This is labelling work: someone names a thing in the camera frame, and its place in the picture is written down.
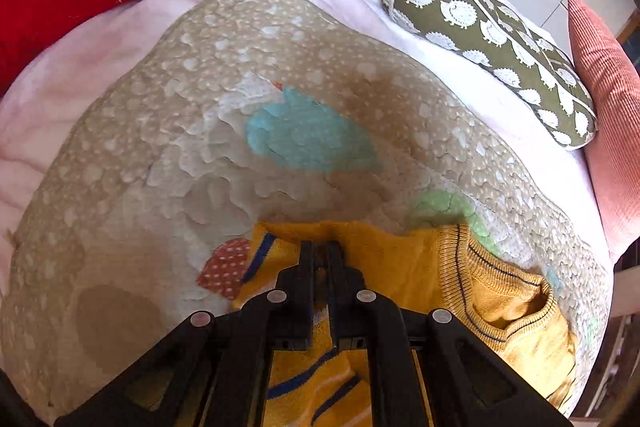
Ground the white blanket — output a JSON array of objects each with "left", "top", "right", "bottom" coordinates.
[{"left": 0, "top": 0, "right": 615, "bottom": 293}]

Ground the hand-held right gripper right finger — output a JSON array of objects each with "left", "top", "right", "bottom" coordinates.
[{"left": 326, "top": 240, "right": 574, "bottom": 427}]

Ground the green hedgehog print pillow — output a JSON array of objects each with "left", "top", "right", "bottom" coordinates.
[{"left": 380, "top": 0, "right": 599, "bottom": 150}]

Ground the pink corduroy cushion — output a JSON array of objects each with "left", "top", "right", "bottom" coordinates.
[{"left": 567, "top": 0, "right": 640, "bottom": 253}]

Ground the yellow knitted sweater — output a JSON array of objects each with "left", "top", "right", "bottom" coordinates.
[{"left": 231, "top": 221, "right": 577, "bottom": 427}]

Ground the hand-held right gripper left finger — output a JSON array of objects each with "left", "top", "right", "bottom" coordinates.
[{"left": 54, "top": 240, "right": 315, "bottom": 427}]

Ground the beige quilted mat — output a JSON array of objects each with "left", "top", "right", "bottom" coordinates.
[{"left": 0, "top": 0, "right": 614, "bottom": 425}]

